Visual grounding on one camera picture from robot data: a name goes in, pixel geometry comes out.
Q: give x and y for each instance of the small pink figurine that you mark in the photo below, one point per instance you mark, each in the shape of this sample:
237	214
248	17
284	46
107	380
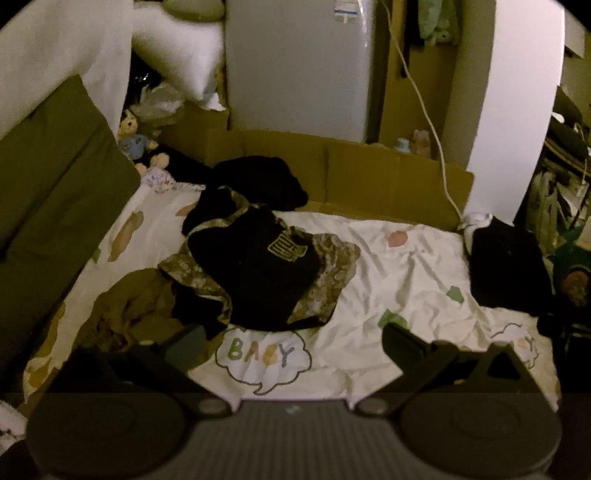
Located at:
421	143

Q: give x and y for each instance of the white power adapter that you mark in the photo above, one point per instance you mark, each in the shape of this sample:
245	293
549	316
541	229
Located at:
475	219

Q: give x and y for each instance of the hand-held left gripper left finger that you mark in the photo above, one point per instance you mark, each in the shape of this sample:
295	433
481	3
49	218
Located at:
184	346

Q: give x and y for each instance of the clear plastic bag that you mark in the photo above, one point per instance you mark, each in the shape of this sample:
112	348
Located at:
159	104

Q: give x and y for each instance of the white pillow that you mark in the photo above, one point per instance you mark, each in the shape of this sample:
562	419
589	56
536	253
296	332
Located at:
184	55

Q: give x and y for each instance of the white printed bedsheet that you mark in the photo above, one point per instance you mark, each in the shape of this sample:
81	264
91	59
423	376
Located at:
406	286

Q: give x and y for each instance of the white board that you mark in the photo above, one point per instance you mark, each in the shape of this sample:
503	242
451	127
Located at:
512	92

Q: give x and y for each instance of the small blue figurine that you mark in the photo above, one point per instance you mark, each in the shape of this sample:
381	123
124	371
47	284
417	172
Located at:
402	146

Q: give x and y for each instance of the green cushion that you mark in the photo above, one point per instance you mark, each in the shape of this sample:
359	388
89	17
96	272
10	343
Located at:
51	184

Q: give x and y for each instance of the folded black garment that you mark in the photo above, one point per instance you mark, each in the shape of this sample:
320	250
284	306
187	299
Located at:
508	267

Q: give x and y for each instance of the grey cushion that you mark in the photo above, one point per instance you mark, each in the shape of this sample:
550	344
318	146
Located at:
194	8

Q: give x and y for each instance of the flat cardboard panel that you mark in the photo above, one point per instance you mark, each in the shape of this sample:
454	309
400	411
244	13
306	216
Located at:
369	175

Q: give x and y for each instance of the floral patterned garment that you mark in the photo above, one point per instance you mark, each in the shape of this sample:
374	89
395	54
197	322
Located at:
258	277

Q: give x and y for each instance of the crumpled olive garment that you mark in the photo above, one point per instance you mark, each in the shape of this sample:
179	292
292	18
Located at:
134	304

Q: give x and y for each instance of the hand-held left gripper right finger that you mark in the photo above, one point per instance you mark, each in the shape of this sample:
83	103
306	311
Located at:
398	342

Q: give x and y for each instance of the plush doll in floral dress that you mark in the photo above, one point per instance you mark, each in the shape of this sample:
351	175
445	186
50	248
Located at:
158	177

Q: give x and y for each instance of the white curtain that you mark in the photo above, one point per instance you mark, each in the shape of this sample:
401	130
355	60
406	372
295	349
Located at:
60	46

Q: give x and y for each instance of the crumpled black garment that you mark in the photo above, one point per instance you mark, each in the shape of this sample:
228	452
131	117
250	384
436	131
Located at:
263	180

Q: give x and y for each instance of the cluttered storage rack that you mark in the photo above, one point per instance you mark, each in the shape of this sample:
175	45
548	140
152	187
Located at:
570	152

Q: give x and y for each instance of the teddy bear in blue shirt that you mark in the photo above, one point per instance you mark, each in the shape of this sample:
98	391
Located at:
134	141

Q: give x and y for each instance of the green hanging garment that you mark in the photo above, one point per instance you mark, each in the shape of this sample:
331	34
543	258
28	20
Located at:
441	23

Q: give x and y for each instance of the teal printed cushion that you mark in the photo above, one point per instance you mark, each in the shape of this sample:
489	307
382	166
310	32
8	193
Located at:
572	277

